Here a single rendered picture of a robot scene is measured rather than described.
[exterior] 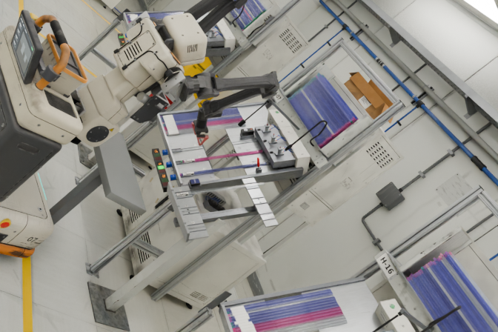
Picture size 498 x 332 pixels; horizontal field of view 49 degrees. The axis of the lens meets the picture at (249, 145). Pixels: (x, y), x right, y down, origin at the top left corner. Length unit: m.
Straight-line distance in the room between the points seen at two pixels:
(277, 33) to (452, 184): 1.77
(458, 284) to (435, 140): 2.37
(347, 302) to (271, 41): 2.37
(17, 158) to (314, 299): 1.40
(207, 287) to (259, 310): 1.23
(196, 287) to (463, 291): 1.78
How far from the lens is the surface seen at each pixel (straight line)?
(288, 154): 3.16
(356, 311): 2.61
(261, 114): 3.55
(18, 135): 2.25
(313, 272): 4.67
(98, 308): 3.10
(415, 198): 4.53
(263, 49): 4.36
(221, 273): 3.59
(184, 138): 3.29
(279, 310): 2.49
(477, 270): 2.72
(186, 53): 2.44
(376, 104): 3.60
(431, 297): 2.53
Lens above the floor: 1.70
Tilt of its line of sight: 11 degrees down
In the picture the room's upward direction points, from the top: 51 degrees clockwise
